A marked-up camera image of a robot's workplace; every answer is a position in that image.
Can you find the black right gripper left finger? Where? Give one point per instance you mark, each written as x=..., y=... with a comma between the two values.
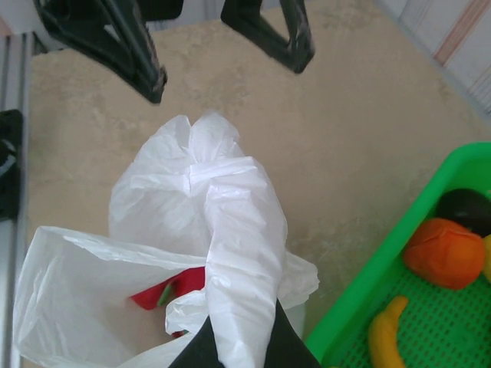
x=195, y=352

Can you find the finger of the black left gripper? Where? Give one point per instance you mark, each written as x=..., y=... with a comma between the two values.
x=153, y=84
x=299, y=57

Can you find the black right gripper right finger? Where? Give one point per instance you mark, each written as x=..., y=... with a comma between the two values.
x=291, y=345

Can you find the pink fake dragon fruit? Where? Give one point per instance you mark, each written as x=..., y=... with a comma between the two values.
x=184, y=283

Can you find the white plastic bag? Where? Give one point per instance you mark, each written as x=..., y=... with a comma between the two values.
x=230, y=230

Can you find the large orange fake fruit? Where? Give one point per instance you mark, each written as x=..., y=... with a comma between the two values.
x=445, y=253

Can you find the yellow fake lemon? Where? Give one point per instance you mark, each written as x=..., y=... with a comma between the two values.
x=488, y=260

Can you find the black fake fruit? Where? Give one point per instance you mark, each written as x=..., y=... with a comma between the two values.
x=464, y=209

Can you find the single curved yellow banana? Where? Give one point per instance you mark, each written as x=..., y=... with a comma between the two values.
x=383, y=337

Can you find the green plastic basket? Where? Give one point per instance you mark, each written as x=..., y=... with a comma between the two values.
x=441, y=329

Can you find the aluminium mounting rail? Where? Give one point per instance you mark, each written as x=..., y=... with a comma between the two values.
x=15, y=76

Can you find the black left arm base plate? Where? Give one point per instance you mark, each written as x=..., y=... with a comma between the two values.
x=11, y=130

